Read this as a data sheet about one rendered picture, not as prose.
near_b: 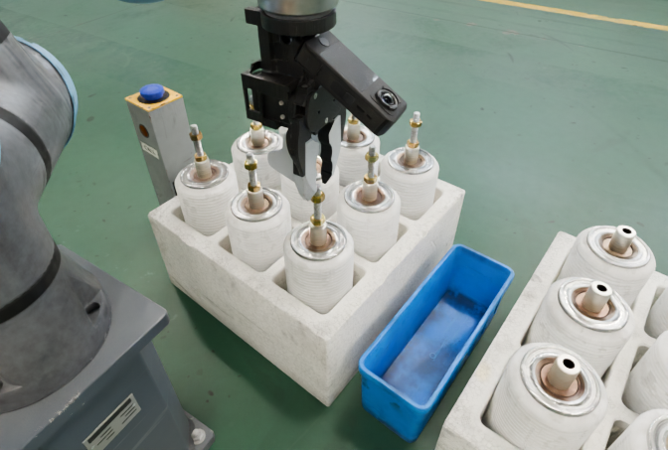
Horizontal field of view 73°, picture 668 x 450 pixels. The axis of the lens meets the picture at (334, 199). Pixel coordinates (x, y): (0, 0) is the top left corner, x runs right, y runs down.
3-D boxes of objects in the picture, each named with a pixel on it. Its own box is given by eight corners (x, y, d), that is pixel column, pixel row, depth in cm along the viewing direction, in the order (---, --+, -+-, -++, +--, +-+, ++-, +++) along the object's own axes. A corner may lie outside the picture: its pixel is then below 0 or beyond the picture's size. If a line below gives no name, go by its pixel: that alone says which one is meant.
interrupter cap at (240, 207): (267, 184, 71) (267, 180, 70) (291, 211, 66) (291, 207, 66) (223, 201, 68) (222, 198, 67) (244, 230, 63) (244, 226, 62)
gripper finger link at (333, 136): (306, 157, 60) (296, 98, 54) (344, 171, 58) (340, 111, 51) (292, 172, 59) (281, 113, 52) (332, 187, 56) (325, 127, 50)
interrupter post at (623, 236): (624, 258, 59) (634, 239, 57) (604, 249, 60) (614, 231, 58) (628, 247, 60) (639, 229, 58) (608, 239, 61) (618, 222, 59)
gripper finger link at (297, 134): (307, 161, 52) (310, 88, 48) (320, 166, 51) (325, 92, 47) (282, 178, 49) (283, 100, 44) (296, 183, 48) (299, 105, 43)
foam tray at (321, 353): (328, 408, 69) (327, 341, 57) (170, 282, 87) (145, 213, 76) (449, 258, 92) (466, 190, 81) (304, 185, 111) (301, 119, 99)
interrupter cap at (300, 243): (317, 272, 57) (317, 268, 57) (278, 241, 61) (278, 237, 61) (358, 241, 61) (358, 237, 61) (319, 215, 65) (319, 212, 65)
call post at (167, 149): (187, 244, 95) (147, 112, 75) (166, 229, 99) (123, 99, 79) (213, 225, 100) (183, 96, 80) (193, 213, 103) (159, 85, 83)
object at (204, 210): (252, 235, 87) (241, 158, 76) (243, 274, 80) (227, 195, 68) (204, 233, 88) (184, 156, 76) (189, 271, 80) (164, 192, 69)
